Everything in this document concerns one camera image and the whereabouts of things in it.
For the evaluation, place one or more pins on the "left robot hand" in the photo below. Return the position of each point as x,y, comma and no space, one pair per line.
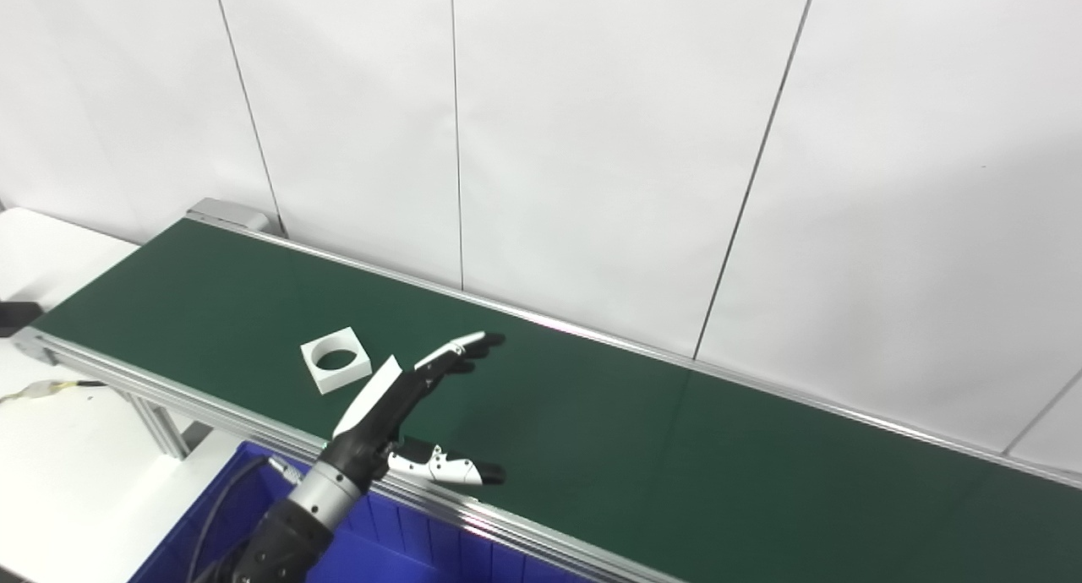
380,405

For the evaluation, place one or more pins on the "blue plastic bin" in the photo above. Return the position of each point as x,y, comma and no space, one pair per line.
406,532

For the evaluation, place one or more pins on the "white square part with hole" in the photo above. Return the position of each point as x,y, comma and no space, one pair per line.
338,382

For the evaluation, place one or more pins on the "aluminium conveyor leg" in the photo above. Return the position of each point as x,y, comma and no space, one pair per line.
165,427

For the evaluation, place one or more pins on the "green conveyor belt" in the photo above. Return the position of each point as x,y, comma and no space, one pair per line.
676,465

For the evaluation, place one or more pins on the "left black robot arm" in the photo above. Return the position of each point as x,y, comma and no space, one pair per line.
279,541

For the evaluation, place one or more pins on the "black bracket block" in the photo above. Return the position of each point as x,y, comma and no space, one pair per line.
17,317

